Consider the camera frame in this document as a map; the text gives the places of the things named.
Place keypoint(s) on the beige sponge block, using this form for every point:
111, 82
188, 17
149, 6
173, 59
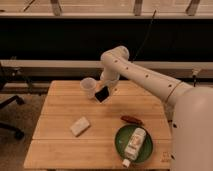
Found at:
80, 126

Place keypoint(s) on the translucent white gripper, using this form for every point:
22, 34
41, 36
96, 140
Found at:
110, 87

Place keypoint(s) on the white lotion bottle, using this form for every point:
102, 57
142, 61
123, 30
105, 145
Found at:
133, 147

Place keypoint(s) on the black rectangular eraser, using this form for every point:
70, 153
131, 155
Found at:
102, 94

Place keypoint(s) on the red chili pepper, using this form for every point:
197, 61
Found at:
133, 120

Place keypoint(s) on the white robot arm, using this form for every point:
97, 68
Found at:
192, 134

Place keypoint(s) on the green round plate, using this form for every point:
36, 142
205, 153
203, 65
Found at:
123, 136

